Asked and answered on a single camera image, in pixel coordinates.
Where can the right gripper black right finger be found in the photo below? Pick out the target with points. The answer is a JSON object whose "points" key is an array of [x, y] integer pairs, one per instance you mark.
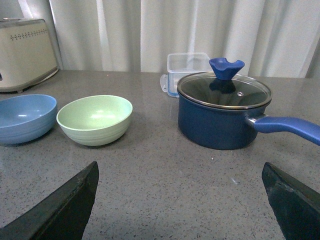
{"points": [[295, 205]]}

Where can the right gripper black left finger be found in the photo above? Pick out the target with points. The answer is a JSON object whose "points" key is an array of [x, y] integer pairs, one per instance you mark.
{"points": [[63, 215]]}

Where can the blue plastic bowl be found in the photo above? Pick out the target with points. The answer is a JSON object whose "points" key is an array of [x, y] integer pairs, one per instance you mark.
{"points": [[26, 117]]}

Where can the light green plastic bowl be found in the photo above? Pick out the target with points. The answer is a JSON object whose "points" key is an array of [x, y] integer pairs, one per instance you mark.
{"points": [[95, 120]]}

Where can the dark blue saucepan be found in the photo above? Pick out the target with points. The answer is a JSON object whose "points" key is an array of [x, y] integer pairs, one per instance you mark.
{"points": [[225, 129]]}

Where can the glass lid with blue knob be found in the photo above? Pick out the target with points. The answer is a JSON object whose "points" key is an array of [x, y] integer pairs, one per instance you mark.
{"points": [[224, 88]]}

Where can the cream two-slot toaster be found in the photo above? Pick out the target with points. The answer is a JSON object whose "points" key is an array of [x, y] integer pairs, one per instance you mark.
{"points": [[27, 56]]}

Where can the white pleated curtain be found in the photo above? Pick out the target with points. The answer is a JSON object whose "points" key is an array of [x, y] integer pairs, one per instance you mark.
{"points": [[275, 38]]}

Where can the clear plastic food container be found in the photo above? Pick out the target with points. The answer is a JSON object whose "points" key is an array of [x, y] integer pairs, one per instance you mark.
{"points": [[180, 65]]}

